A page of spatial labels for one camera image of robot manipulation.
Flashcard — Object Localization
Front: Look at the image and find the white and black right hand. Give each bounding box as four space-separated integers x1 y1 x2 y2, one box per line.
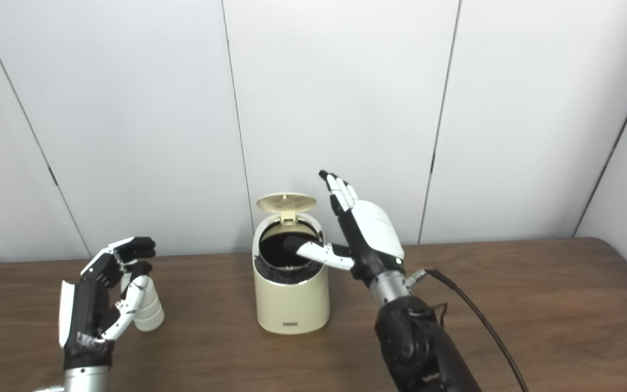
284 170 405 286

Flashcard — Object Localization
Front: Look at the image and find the white and black left hand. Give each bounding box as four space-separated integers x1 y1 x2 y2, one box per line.
59 236 156 371

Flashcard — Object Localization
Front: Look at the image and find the small white plastic bottle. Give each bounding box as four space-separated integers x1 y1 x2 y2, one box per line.
120 271 165 332

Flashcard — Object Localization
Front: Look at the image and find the cream-colored round bin lid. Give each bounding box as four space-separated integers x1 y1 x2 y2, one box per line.
256 192 317 225

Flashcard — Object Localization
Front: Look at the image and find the cream-colored bin body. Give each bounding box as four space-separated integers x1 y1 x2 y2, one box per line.
252 212 330 335

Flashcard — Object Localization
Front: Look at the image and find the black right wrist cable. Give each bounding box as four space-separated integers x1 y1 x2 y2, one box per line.
405 268 529 392

